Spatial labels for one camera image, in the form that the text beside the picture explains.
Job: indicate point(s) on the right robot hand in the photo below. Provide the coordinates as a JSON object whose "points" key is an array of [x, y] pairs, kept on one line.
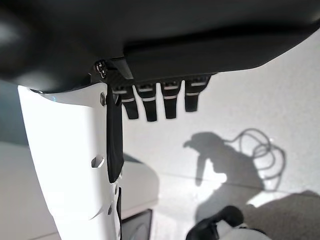
{"points": [[160, 37]]}

